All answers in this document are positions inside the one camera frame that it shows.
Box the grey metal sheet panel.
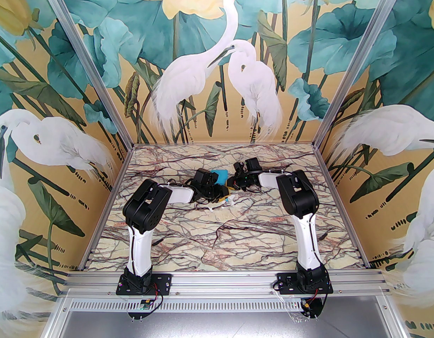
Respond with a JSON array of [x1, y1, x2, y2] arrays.
[[45, 310, 406, 338]]

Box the perforated metal strip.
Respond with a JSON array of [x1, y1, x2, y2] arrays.
[[60, 297, 309, 313]]

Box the aluminium table edge rail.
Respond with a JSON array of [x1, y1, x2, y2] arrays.
[[76, 146, 136, 271], [313, 146, 372, 269]]

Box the aluminium front frame rail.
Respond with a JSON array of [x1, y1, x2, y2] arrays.
[[59, 269, 393, 299]]

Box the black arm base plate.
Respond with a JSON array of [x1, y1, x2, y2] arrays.
[[276, 273, 333, 295], [117, 273, 172, 296]]

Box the red black power cable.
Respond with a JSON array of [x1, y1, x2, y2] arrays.
[[301, 280, 333, 311], [147, 283, 165, 308]]

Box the black round mounting bracket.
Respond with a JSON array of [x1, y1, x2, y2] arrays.
[[301, 296, 327, 319]]

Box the aluminium frame post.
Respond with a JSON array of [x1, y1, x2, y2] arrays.
[[38, 0, 135, 149], [314, 0, 404, 149]]

